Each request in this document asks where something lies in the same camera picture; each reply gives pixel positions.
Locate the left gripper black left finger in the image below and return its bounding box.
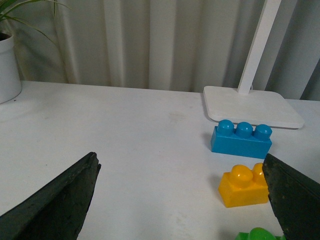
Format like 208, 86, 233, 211
0, 152, 101, 240

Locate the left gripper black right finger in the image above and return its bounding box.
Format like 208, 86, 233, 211
262, 153, 320, 240

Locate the yellow two-stud block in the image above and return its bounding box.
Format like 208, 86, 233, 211
218, 162, 269, 208

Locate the green two-stud block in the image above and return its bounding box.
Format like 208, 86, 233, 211
235, 227, 286, 240

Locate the blue three-stud block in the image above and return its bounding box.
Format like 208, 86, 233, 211
210, 119, 273, 159

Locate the white desk lamp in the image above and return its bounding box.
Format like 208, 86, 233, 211
203, 0, 304, 129

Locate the white plant pot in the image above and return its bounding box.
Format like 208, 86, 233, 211
0, 31, 22, 104

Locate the grey pleated curtain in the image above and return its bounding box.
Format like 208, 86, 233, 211
0, 0, 320, 101

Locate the green potted plant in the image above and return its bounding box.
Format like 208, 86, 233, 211
0, 0, 72, 47

